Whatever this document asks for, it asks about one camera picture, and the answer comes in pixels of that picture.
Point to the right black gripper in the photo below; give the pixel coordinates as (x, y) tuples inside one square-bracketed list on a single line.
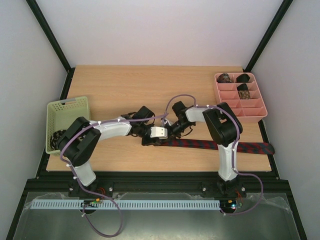
[(173, 130)]

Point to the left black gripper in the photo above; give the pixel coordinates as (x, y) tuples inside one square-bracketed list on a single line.
[(155, 141)]

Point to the red navy striped tie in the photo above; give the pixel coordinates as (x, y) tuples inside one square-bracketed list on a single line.
[(261, 148)]

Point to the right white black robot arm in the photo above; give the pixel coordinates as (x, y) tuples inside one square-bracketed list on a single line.
[(224, 129)]

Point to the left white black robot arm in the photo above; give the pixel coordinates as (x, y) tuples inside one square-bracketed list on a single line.
[(77, 143)]

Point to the dark floral rolled tie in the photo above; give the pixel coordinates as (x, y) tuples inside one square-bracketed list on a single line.
[(224, 78)]

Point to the pink divided organizer tray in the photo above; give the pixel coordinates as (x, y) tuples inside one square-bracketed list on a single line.
[(247, 111)]

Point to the brown patterned rolled tie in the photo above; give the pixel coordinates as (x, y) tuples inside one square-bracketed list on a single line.
[(244, 95)]

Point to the black rolled tie middle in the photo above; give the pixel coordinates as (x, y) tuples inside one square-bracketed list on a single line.
[(242, 87)]

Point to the black rolled tie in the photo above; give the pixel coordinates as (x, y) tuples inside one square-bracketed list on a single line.
[(243, 78), (242, 87)]

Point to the black rolled tie back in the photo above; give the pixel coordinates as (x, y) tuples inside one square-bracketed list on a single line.
[(243, 78)]

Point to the green plastic basket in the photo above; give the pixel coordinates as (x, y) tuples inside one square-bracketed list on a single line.
[(61, 114)]

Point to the black white patterned tie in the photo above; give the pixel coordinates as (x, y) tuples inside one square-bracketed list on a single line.
[(55, 137)]

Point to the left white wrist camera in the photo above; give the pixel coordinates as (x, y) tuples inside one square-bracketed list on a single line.
[(158, 132)]

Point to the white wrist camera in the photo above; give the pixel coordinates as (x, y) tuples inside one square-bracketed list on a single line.
[(158, 132), (167, 122)]

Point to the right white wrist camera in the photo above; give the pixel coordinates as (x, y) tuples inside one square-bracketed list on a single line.
[(167, 122)]

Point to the black aluminium frame rail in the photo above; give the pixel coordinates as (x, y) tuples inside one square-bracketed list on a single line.
[(194, 183)]

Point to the light blue cable duct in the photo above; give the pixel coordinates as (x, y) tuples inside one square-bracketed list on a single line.
[(72, 204)]

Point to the right black frame post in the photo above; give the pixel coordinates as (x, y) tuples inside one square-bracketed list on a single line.
[(276, 20)]

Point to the black frame post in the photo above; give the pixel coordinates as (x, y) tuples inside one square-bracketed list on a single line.
[(38, 14), (276, 20)]

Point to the left black frame post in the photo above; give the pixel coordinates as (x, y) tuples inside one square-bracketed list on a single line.
[(38, 14)]

